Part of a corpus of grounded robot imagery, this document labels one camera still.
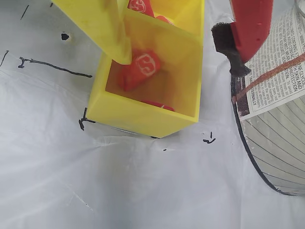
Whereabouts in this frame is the clear container with printed label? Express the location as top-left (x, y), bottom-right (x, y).
top-left (230, 0), bottom-right (305, 196)

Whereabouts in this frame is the orange candy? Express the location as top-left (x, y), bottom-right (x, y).
top-left (154, 14), bottom-right (176, 26)
top-left (118, 49), bottom-right (162, 92)

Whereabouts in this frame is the red candy with S print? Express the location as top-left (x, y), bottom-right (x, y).
top-left (144, 99), bottom-right (176, 112)
top-left (127, 0), bottom-right (155, 18)

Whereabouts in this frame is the yellow three-compartment box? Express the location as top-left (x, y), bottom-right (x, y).
top-left (86, 0), bottom-right (205, 139)

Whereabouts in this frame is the white tablecloth with ink marks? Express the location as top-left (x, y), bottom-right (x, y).
top-left (0, 0), bottom-right (305, 229)

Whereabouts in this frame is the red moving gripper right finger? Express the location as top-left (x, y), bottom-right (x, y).
top-left (211, 0), bottom-right (275, 77)

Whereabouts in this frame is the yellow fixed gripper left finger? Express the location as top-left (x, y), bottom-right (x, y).
top-left (51, 0), bottom-right (133, 65)

